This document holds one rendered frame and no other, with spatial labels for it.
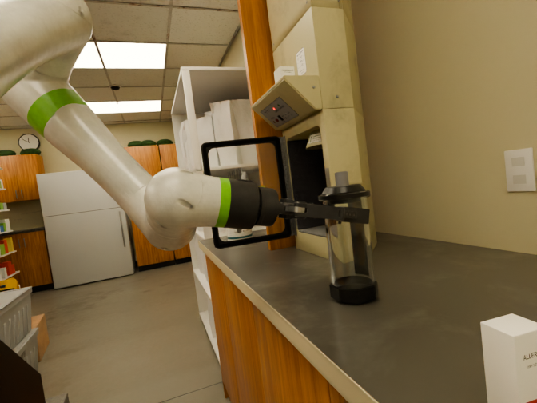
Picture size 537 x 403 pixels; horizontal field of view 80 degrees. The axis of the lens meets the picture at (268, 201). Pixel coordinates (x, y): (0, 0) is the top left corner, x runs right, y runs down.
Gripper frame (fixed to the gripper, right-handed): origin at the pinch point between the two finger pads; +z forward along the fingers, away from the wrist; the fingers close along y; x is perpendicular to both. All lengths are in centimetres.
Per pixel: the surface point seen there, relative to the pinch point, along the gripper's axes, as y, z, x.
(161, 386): 158, -21, 121
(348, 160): 25.2, 16.9, -16.9
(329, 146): 25.2, 9.8, -20.1
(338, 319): -7.1, -4.0, 19.8
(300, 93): 25.4, -1.2, -33.8
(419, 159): 33, 53, -23
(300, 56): 36, 2, -50
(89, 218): 514, -126, 41
